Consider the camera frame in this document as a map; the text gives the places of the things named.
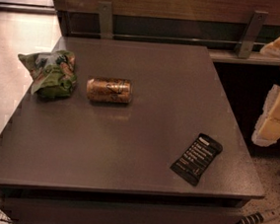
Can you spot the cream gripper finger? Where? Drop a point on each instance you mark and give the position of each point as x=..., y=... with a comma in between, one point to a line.
x=272, y=49
x=268, y=125

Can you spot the orange soda can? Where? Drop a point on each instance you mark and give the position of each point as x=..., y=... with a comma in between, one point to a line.
x=113, y=90

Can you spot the black snack bar wrapper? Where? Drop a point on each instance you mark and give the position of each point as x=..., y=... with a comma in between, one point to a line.
x=195, y=160

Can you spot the grey drawer front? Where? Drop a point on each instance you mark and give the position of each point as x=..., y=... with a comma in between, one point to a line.
x=49, y=211

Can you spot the green chip bag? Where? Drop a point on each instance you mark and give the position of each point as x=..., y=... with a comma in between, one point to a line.
x=53, y=73

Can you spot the metal rail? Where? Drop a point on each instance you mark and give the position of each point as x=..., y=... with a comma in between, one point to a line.
x=211, y=44

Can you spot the right metal bracket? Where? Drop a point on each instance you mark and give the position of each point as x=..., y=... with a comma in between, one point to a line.
x=250, y=34

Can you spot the metal bracket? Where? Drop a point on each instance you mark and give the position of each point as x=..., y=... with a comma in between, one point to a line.
x=250, y=34
x=105, y=18

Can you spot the left metal bracket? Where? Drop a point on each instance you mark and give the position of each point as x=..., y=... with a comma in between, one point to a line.
x=105, y=18

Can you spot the wooden wall panel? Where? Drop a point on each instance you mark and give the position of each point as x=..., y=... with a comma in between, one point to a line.
x=230, y=11

